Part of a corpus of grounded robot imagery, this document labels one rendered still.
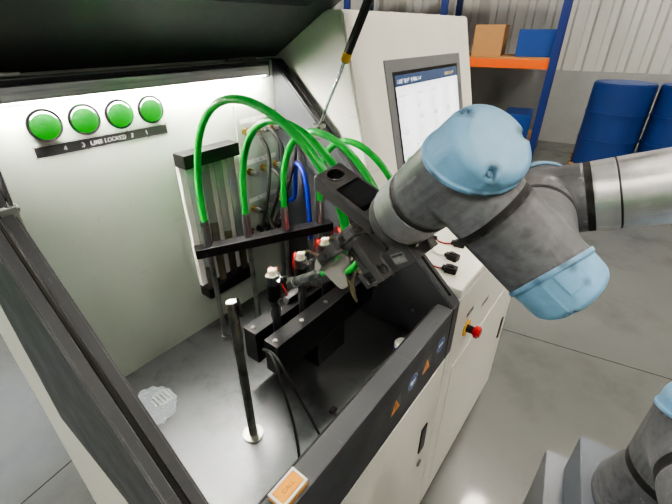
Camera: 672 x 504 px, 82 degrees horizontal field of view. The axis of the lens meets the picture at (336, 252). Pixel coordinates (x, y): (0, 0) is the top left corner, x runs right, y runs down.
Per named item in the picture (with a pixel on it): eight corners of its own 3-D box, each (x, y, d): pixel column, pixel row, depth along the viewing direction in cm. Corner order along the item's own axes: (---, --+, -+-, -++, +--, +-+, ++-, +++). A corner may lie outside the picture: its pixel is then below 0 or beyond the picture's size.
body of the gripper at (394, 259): (363, 291, 52) (405, 269, 41) (326, 240, 53) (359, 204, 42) (402, 262, 56) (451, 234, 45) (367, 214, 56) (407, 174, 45)
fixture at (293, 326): (282, 400, 82) (277, 347, 75) (250, 378, 88) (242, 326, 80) (370, 318, 106) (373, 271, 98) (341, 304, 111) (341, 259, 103)
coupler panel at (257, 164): (256, 231, 102) (242, 107, 87) (247, 227, 104) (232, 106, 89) (290, 215, 111) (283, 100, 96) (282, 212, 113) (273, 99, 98)
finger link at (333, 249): (315, 271, 54) (350, 242, 48) (309, 262, 54) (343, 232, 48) (336, 258, 58) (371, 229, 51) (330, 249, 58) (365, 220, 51)
